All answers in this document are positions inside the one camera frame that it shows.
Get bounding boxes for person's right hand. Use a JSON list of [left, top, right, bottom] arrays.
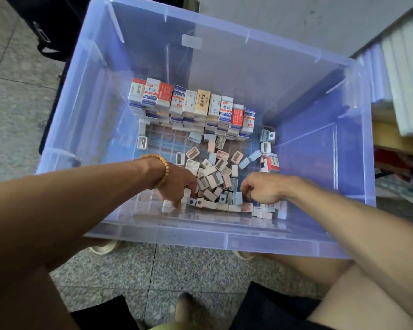
[[240, 171, 297, 207]]

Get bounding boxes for person's left hand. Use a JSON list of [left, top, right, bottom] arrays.
[[151, 161, 199, 209]]

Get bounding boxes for pile of boxed erasers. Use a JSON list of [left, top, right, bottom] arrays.
[[136, 127, 289, 220]]

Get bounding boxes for row of erasers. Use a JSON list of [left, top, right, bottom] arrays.
[[127, 76, 257, 143]]

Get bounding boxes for clear plastic storage bin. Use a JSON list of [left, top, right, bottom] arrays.
[[36, 0, 376, 260]]

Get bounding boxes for person's left forearm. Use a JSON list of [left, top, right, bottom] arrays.
[[0, 156, 165, 272]]

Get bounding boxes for person's right forearm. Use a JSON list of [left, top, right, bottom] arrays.
[[285, 178, 413, 327]]

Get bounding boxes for person's left cream clog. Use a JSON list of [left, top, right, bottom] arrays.
[[173, 292, 197, 330]]

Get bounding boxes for person's right leg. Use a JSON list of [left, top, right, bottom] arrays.
[[275, 254, 413, 330]]

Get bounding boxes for person's leg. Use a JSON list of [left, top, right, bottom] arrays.
[[0, 237, 97, 330], [275, 254, 413, 330]]

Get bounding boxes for person's left leg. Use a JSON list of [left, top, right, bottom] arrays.
[[0, 237, 97, 330]]

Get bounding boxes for black shorts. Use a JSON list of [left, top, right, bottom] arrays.
[[229, 280, 338, 330]]

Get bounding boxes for white cabinet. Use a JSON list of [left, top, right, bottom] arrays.
[[196, 0, 413, 59]]

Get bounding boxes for stack of white blue books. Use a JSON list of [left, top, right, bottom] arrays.
[[358, 6, 413, 138]]

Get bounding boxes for black backpack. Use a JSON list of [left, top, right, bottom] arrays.
[[3, 0, 187, 62]]

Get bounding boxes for beaded wooden bracelet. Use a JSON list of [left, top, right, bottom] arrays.
[[139, 154, 172, 191]]

